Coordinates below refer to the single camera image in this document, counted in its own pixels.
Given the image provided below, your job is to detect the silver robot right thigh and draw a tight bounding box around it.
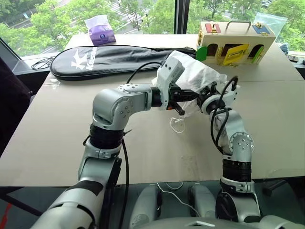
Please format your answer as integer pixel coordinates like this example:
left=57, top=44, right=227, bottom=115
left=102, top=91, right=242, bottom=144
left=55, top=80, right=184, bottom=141
left=187, top=183, right=217, bottom=218

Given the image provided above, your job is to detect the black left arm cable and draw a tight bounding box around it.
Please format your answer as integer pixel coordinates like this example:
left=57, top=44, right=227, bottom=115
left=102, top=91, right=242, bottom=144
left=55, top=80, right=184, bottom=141
left=122, top=62, right=165, bottom=229

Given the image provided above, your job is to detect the silver robot left thigh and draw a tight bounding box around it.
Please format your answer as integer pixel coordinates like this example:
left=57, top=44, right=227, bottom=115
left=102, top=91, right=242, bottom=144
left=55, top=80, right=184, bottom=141
left=129, top=184, right=163, bottom=229

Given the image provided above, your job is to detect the black racket cover bag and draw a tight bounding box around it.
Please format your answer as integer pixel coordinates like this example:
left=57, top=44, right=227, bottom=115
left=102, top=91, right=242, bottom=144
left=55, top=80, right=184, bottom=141
left=50, top=44, right=197, bottom=82

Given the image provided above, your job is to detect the clear plastic zip bag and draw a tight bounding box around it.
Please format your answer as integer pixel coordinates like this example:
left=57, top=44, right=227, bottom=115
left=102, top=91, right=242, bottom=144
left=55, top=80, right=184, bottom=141
left=252, top=12, right=288, bottom=44

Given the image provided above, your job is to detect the silver robot thigh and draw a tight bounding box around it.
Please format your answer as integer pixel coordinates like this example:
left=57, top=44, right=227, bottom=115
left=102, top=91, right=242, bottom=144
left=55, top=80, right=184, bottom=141
left=129, top=184, right=163, bottom=229
left=187, top=183, right=217, bottom=218

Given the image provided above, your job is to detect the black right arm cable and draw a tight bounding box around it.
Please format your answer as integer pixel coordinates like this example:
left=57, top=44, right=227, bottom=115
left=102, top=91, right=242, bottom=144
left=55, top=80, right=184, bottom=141
left=210, top=75, right=239, bottom=154

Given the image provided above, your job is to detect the dark window frame post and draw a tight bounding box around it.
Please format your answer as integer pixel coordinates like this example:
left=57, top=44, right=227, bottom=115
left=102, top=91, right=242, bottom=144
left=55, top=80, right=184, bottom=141
left=174, top=0, right=191, bottom=35

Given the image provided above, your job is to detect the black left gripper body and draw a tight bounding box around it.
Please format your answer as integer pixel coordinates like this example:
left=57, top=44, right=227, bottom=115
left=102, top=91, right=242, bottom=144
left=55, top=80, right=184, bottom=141
left=168, top=85, right=184, bottom=107

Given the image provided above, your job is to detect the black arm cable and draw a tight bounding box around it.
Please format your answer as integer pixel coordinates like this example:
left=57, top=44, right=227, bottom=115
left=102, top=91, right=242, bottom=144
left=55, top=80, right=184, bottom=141
left=122, top=62, right=165, bottom=229
left=210, top=75, right=239, bottom=154

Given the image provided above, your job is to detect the thin white cable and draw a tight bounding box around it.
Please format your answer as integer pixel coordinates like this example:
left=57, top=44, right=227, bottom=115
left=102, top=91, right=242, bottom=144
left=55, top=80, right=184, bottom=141
left=156, top=182, right=199, bottom=217

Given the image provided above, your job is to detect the white drawstring bag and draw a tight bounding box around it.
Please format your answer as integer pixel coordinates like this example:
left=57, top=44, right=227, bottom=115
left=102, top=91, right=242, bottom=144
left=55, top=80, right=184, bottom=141
left=152, top=50, right=235, bottom=135

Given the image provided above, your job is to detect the wooden lock box toy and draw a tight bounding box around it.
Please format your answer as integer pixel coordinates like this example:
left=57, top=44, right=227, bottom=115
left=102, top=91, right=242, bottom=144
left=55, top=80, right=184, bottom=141
left=195, top=20, right=277, bottom=67

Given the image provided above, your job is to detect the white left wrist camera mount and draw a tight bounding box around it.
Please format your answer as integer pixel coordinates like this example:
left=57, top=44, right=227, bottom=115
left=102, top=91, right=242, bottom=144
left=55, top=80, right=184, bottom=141
left=156, top=56, right=186, bottom=111

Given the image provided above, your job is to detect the thin black coiled cable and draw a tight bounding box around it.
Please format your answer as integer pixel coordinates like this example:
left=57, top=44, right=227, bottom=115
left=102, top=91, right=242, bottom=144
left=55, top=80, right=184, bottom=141
left=30, top=56, right=55, bottom=71

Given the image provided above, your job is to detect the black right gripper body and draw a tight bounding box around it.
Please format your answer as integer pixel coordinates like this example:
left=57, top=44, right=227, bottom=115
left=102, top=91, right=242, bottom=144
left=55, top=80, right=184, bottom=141
left=199, top=81, right=219, bottom=99

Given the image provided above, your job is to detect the grey robot torso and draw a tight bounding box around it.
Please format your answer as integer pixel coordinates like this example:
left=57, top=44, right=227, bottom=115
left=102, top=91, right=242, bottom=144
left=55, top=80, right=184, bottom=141
left=142, top=215, right=305, bottom=229

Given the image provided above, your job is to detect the purple tissue pack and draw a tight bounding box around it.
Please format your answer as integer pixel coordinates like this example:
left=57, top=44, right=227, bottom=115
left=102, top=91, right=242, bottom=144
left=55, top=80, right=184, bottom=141
left=84, top=15, right=117, bottom=46

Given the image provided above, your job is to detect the dark maroon fabric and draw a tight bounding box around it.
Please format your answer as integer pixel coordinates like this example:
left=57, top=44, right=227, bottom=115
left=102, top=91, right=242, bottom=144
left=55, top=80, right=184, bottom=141
left=0, top=56, right=33, bottom=150

